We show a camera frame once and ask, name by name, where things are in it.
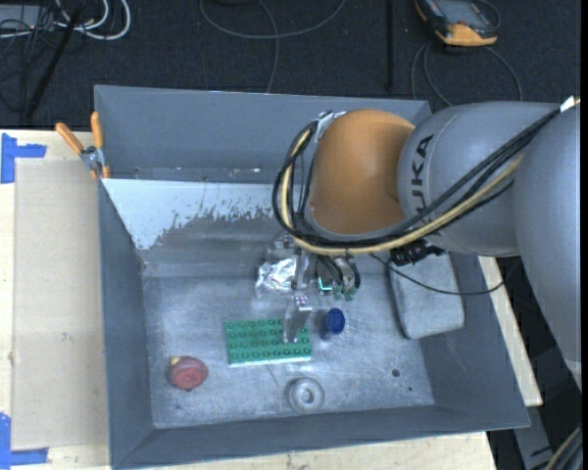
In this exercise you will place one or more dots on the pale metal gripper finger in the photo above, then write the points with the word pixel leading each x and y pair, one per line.
pixel 304 318
pixel 290 326

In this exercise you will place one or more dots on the crumpled silver foil packet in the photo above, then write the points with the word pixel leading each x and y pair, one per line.
pixel 274 278

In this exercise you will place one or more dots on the small blue cup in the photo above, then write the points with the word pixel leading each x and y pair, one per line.
pixel 333 322

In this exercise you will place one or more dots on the green studded flat plate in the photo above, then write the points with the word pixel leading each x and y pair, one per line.
pixel 255 345

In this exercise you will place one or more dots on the grey metal bin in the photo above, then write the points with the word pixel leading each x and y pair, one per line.
pixel 215 399

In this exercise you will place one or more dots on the red toy fruit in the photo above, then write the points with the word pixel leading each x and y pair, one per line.
pixel 187 373

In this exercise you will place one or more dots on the grey foam block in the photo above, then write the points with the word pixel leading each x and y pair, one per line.
pixel 426 306

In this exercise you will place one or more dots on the pale cardboard board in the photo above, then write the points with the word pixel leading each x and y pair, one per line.
pixel 54 287

